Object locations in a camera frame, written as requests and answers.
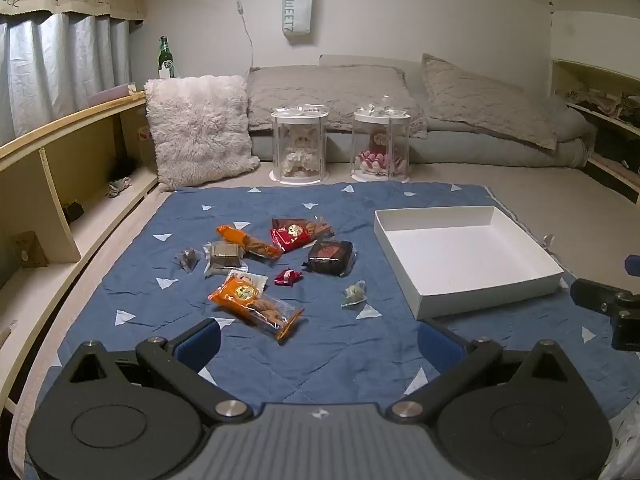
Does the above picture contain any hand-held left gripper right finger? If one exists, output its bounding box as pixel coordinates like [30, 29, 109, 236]
[384, 321, 582, 425]

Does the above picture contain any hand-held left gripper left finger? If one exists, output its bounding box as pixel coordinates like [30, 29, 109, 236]
[59, 318, 255, 425]

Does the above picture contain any orange biscuit packet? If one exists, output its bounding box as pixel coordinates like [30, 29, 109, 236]
[208, 270, 305, 344]
[216, 223, 282, 260]

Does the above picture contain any white cardboard box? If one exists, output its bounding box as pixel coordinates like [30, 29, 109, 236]
[374, 206, 566, 321]

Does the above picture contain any small dark candy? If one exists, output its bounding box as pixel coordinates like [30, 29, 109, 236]
[175, 247, 202, 274]

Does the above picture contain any clear-wrapped brown square cake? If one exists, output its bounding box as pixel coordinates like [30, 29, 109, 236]
[202, 241, 249, 278]

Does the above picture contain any small green candy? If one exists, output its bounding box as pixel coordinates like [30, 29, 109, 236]
[341, 282, 368, 308]

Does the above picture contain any black cake packet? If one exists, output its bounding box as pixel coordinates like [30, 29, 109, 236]
[305, 240, 357, 278]

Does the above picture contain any red biscuit packet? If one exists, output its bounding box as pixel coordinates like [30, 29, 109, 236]
[270, 217, 335, 254]

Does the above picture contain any blue quilted mat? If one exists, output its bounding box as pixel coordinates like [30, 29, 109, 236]
[39, 181, 621, 411]

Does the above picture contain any wooden shelf with clothes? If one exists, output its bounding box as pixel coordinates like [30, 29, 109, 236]
[551, 57, 640, 206]

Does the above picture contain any folded grey duvet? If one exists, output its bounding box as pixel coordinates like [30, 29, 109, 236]
[250, 95, 598, 168]

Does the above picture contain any clear case with red doll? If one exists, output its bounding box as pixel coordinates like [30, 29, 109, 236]
[351, 105, 412, 183]

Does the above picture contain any white fluffy pillow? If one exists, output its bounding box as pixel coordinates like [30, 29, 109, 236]
[145, 75, 261, 192]

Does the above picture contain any clear case with white doll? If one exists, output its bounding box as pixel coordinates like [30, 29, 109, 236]
[270, 106, 331, 184]

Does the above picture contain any long wooden shelf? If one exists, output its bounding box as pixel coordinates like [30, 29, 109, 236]
[0, 91, 161, 406]

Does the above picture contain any leaning grey textured pillow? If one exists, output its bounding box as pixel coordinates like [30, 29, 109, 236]
[421, 53, 558, 151]

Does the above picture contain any flat grey textured pillow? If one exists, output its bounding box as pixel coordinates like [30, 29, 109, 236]
[246, 65, 428, 139]

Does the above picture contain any pink box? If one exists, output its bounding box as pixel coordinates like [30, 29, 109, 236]
[90, 84, 138, 106]

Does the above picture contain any grey curtain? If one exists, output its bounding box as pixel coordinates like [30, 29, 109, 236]
[0, 10, 132, 136]

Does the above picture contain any rope bundle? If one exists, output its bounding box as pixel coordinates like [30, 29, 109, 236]
[106, 175, 133, 198]

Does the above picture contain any white hanging cable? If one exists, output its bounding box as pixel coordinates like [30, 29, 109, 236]
[230, 0, 256, 68]

